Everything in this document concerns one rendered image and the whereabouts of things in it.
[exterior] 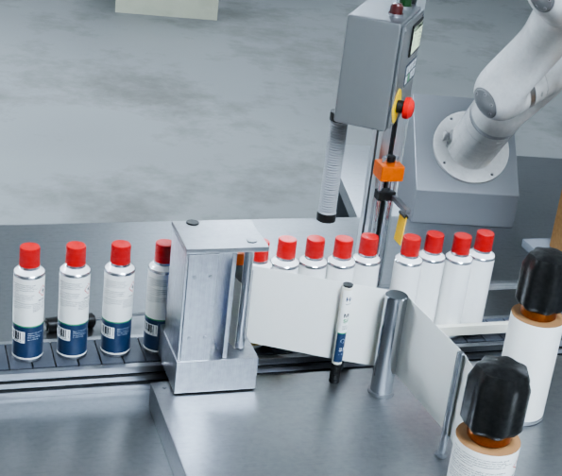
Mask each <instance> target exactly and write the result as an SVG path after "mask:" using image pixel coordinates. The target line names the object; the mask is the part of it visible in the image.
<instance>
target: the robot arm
mask: <svg viewBox="0 0 562 476"><path fill-rule="evenodd" d="M528 2H529V4H530V6H531V7H532V9H533V11H532V13H531V14H530V16H529V18H528V20H527V22H526V24H525V25H524V27H523V28H522V30H521V31H520V32H519V34H518V35H517V36H516V37H515V38H514V39H513V40H512V41H511V42H510V43H509V44H508V45H507V46H506V47H505V48H504V49H503V50H502V51H501V52H500V53H499V54H498V55H497V56H496V57H495V58H494V59H493V60H492V61H491V62H490V63H489V64H488V65H487V66H486V67H485V69H484V70H483V71H482V72H481V74H480V75H479V76H478V78H477V80H476V82H475V85H474V90H473V91H474V100H473V102H472V103H471V105H470V106H469V107H468V109H467V111H459V112H456V113H454V114H451V115H450V116H448V117H446V118H445V119H444V120H443V121H442V122H441V123H440V124H439V126H438V127H437V129H436V131H435V133H434V138H433V149H434V156H435V158H436V160H437V162H438V164H439V165H440V166H441V168H442V169H443V170H444V171H445V172H446V173H447V174H448V175H449V176H451V177H452V178H454V179H457V180H459V181H461V182H464V183H469V184H481V183H486V182H488V181H491V180H493V179H494V178H495V177H497V176H498V175H499V174H500V173H501V172H502V170H503V169H504V167H505V166H506V164H507V161H508V157H509V146H508V141H509V139H510V138H511V137H512V136H513V135H514V133H515V132H516V131H517V130H518V128H519V127H520V126H521V125H522V124H523V123H524V122H525V121H527V120H528V119H529V118H530V117H531V116H533V115H534V114H535V113H536V112H538V111H539V110H540V109H542V108H543V107H544V106H545V105H546V104H548V103H549V102H550V101H551V100H552V99H553V98H555V97H556V96H557V95H558V94H559V93H560V92H561V91H562V0H528Z"/></svg>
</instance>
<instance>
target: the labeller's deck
mask: <svg viewBox="0 0 562 476"><path fill-rule="evenodd" d="M372 372H373V368H363V369H348V370H341V371H340V378H339V383H330V382H329V378H330V371H319V372H304V373H290V374H276V375H262V376H257V377H256V385H255V388H248V389H234V390H220V391H207V392H193V393H179V394H174V391H173V389H172V386H171V384H170V382H152V383H151V384H150V394H149V409H150V412H151V415H152V417H153V419H154V422H155V425H156V428H157V430H158V433H159V436H160V439H161V441H162V445H163V448H164V450H165V453H166V456H167V459H168V461H169V464H170V467H171V469H172V471H173V474H174V476H447V472H448V467H449V462H450V458H451V449H452V442H451V439H450V438H448V443H447V448H446V452H447V453H448V456H447V458H444V459H440V458H437V457H436V456H435V455H434V453H435V451H436V450H438V446H439V441H440V436H441V432H442V428H441V426H440V425H439V424H438V423H437V422H436V421H435V419H434V418H433V417H432V416H431V415H430V414H429V412H428V411H427V410H426V409H425V408H424V407H423V405H422V404H421V403H420V402H419V401H418V400H417V398H416V397H415V396H414V395H413V394H412V392H411V391H410V390H409V389H408V388H407V387H406V386H405V384H404V383H403V382H402V381H401V380H400V378H399V377H398V376H397V375H396V374H395V378H394V383H393V388H394V391H395V392H394V396H393V397H391V398H389V399H378V398H375V397H373V396H371V395H370V394H369V393H368V392H367V388H368V386H369V385H370V384H371V378H372ZM543 414H544V415H543V418H542V420H541V421H540V422H538V423H537V424H535V425H530V426H523V429H522V432H521V433H519V434H518V436H519V439H520V443H521V445H520V449H519V457H518V462H517V465H516V469H515V474H514V476H562V356H556V360H555V364H554V369H553V375H552V379H551V384H550V388H549V392H548V397H547V400H546V404H545V408H544V413H543Z"/></svg>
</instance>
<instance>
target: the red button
mask: <svg viewBox="0 0 562 476"><path fill-rule="evenodd" d="M414 109H415V101H414V100H413V98H412V97H406V98H405V100H404V101H402V100H398V102H397V106H396V112H397V113H401V117H402V118H403V119H409V118H410V117H411V116H412V115H413V112H414Z"/></svg>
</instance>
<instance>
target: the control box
mask: <svg viewBox="0 0 562 476"><path fill-rule="evenodd" d="M394 2H399V1H395V0H366V1H365V2H364V3H363V4H362V5H361V6H360V7H358V8H357V9H355V10H354V11H353V12H351V13H350V14H349V15H348V19H347V25H346V33H345V40H344V47H343V54H342V61H341V68H340V76H339V82H338V90H337V97H336V104H335V111H334V118H333V119H334V121H335V122H338V123H343V124H348V125H352V126H356V127H361V128H370V129H375V130H379V131H386V130H387V129H388V128H391V127H392V126H393V125H394V123H395V122H396V121H397V120H398V118H399V117H400V116H401V113H397V112H396V106H397V102H398V100H402V101H404V100H405V98H406V97H410V96H411V91H412V85H413V78H414V77H412V79H411V80H410V81H409V82H408V83H407V84H406V86H405V87H404V88H403V82H404V77H405V70H406V66H407V65H408V64H409V62H410V61H411V60H412V59H413V58H414V57H415V56H416V55H417V51H416V52H415V53H414V54H413V55H412V56H411V57H410V58H408V54H409V48H410V41H411V36H412V30H413V25H414V24H415V23H416V22H417V21H418V20H419V19H420V18H421V17H423V16H424V9H421V7H420V6H416V5H415V4H412V9H404V10H403V12H402V13H403V17H402V18H396V17H391V16H389V15H388V11H390V6H391V4H392V3H394Z"/></svg>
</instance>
